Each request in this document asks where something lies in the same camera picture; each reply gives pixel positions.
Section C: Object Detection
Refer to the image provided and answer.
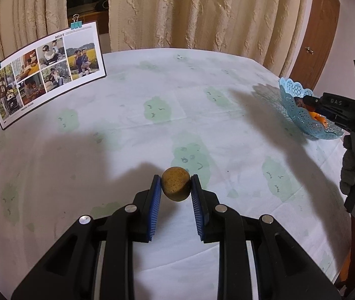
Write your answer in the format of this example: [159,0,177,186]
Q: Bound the small orange fruit in basket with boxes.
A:
[309,111,328,127]

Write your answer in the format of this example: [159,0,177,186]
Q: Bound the photo collage board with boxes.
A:
[0,22,106,129]

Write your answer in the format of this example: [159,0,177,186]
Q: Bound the brown kiwi-like fruit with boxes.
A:
[161,166,192,202]

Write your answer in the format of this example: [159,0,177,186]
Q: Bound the beige curtain right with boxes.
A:
[108,0,306,76]

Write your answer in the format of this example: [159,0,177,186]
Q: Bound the dark brown passion fruit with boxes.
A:
[294,97,306,108]

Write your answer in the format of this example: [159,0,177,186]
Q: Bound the light blue lace basket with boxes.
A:
[279,77,344,140]

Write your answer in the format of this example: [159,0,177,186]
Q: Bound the brown wooden door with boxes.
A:
[290,0,340,90]

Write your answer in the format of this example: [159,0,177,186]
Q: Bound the white green patterned tablecloth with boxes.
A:
[0,49,351,297]

